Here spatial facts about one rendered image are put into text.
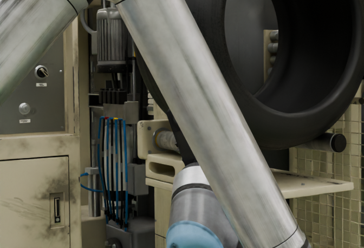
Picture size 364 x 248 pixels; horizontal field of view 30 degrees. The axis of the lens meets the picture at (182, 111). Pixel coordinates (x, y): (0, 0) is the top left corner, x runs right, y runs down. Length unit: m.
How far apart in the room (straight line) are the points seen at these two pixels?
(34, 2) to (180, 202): 0.39
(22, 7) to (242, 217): 0.42
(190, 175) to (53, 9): 0.36
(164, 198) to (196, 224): 0.82
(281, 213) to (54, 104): 1.12
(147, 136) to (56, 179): 0.34
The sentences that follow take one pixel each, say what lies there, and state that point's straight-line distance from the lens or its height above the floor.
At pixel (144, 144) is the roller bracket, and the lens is 1.71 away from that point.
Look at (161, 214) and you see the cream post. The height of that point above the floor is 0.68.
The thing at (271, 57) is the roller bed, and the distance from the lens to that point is 2.10.
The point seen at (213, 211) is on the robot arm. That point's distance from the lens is 1.08.
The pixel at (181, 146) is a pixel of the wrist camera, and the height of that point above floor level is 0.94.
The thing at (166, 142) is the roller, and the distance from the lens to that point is 1.67.
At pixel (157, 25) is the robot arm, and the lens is 0.88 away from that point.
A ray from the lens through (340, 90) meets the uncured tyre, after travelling 1.60.
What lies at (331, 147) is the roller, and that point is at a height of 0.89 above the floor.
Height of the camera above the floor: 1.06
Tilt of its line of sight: 3 degrees down
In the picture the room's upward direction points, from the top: 1 degrees counter-clockwise
